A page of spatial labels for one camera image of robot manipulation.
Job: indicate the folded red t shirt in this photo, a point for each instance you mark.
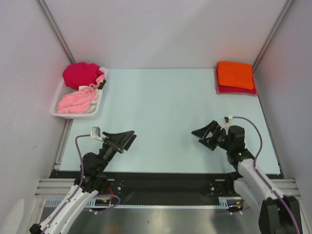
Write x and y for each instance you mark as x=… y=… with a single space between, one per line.
x=234 y=90

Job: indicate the crumpled magenta t shirt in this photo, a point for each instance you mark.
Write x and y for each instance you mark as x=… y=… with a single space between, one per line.
x=81 y=74

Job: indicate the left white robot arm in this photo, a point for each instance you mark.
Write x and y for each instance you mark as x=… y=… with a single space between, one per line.
x=91 y=182

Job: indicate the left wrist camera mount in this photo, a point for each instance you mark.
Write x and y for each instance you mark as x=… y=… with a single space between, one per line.
x=96 y=134

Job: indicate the orange t shirt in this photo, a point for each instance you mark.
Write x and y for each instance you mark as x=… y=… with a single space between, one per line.
x=235 y=74

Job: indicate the white plastic basket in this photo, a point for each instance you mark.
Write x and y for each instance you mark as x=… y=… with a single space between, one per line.
x=64 y=90

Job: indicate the white slotted cable duct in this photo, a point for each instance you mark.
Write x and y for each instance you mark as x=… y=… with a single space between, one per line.
x=159 y=202

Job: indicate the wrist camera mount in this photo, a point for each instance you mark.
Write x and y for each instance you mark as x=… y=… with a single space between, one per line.
x=96 y=134
x=228 y=122

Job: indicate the aluminium frame rail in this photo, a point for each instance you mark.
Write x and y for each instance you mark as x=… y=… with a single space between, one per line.
x=50 y=187

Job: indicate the folded pink t shirt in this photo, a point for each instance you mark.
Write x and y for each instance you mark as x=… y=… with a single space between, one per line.
x=255 y=94

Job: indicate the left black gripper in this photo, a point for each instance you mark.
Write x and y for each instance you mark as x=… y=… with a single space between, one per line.
x=124 y=138

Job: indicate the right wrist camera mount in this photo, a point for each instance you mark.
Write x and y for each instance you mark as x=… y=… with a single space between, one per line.
x=228 y=122

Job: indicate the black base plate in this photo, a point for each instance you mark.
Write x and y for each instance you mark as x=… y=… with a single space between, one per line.
x=175 y=185

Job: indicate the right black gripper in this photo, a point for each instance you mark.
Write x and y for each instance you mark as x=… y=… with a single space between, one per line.
x=203 y=132

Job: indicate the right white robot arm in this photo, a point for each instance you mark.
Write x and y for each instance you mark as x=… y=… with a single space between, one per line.
x=277 y=212

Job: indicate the crumpled pink t shirt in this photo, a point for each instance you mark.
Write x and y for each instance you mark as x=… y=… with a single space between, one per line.
x=69 y=103

